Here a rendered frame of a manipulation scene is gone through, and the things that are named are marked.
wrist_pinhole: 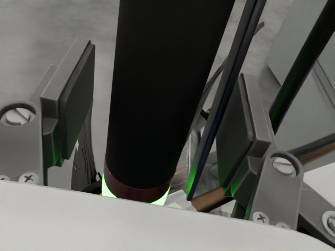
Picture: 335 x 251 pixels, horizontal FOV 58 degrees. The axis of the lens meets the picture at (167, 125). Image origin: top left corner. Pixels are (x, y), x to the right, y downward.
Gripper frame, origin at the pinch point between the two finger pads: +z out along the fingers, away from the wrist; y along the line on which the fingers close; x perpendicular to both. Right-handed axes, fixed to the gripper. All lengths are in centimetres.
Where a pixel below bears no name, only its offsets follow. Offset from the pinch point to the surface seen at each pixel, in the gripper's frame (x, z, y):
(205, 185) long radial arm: -40, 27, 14
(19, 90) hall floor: -151, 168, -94
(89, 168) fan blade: -36.1, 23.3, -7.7
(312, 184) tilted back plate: -29.7, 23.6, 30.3
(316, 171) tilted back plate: -28.7, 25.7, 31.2
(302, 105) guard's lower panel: -68, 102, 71
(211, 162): -39, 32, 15
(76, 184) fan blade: -52, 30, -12
